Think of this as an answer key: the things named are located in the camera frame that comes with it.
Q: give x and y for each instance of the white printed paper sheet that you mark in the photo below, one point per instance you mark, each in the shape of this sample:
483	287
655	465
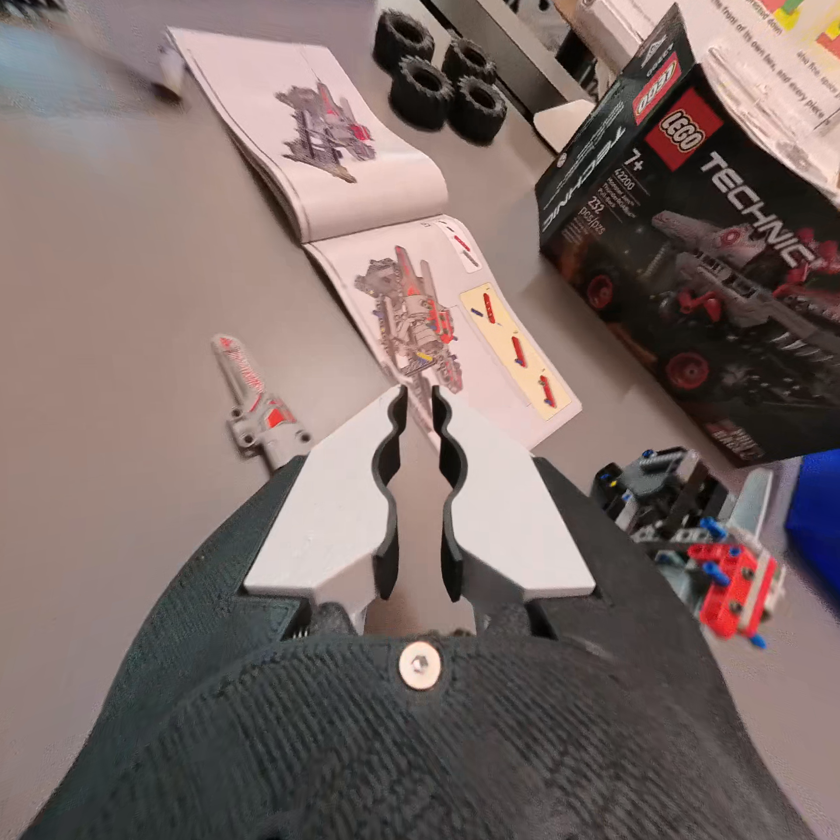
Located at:
774	65

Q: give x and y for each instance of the blue object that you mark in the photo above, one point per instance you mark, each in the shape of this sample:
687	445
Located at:
817	518

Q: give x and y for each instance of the grey toy panel red sticker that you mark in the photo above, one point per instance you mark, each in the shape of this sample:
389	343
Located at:
253	387

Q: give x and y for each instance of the white instruction booklet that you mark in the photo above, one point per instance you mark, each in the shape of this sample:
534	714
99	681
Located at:
328	79

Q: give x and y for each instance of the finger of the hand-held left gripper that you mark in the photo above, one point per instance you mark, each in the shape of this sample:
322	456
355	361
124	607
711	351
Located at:
167	69

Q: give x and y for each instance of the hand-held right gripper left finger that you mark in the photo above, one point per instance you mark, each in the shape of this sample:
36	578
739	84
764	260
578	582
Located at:
315	525

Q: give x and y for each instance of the black toy tyre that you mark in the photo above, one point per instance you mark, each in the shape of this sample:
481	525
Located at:
459	56
410	105
489	121
394	39

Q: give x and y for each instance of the partly built toy vehicle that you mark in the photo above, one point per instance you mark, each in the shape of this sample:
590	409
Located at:
728	584

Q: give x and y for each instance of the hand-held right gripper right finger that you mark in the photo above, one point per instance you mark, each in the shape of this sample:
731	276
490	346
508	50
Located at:
518	525

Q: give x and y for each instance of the black toy set box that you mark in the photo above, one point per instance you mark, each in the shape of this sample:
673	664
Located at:
722	197

